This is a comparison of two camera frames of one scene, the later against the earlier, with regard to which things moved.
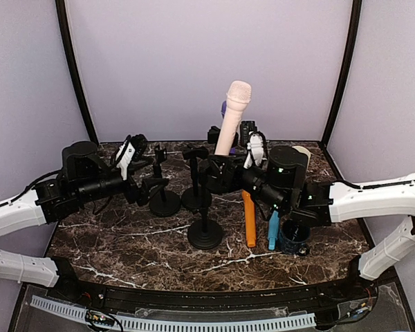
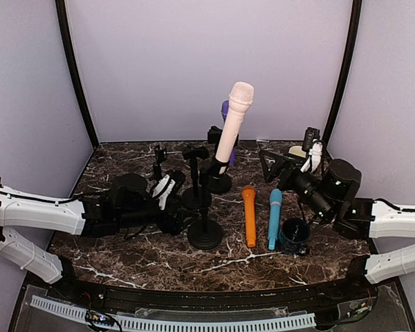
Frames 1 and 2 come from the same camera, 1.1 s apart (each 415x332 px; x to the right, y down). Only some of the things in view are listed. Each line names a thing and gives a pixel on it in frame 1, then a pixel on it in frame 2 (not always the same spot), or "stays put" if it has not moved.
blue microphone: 273,229 stays put
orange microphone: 250,219 stays put
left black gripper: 143,196 → 176,227
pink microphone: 238,96 stays put
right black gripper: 228,178 → 269,176
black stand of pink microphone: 205,234 stays put
